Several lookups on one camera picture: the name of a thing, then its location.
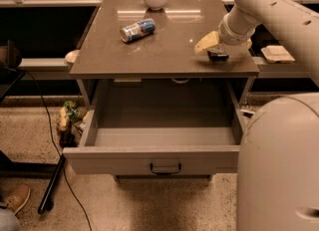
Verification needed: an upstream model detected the brown shoe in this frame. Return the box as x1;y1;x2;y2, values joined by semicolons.
4;184;31;214

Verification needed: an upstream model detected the black drawer handle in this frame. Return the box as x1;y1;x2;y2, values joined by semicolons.
150;163;182;176

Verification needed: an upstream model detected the grey cabinet with glossy top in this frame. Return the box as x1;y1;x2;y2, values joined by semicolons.
69;0;260;183

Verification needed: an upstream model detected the white foam takeout container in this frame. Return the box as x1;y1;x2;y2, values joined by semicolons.
261;45;295;64

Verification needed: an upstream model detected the snack bags pile on floor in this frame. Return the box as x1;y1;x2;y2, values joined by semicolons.
57;101;88;147

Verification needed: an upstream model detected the blue silver soda can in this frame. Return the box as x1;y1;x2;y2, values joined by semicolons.
120;18;156;43

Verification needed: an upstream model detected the black cable on floor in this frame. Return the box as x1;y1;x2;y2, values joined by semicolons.
23;70;94;231

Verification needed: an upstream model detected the white plate on ledge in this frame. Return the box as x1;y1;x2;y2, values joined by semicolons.
65;50;80;64

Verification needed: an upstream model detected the black metal stand leg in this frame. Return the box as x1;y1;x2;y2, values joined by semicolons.
38;155;66;215

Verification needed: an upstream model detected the open grey top drawer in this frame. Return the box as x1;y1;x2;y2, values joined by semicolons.
63;79;244;176

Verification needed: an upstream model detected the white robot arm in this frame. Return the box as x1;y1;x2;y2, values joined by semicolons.
194;0;319;231

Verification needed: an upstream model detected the white marker pen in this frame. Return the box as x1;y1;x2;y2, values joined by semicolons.
241;110;255;115

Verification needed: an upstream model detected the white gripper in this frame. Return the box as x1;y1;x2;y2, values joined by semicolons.
194;14;255;55

